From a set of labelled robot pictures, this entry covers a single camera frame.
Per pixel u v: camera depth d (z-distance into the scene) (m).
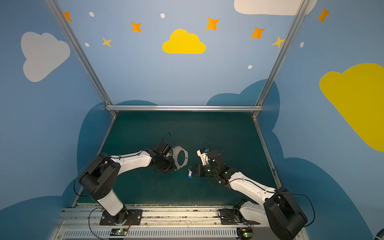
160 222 0.73
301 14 0.71
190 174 0.82
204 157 0.77
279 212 0.41
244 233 0.71
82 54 0.86
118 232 0.71
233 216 0.68
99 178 0.46
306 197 0.43
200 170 0.72
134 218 0.73
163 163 0.78
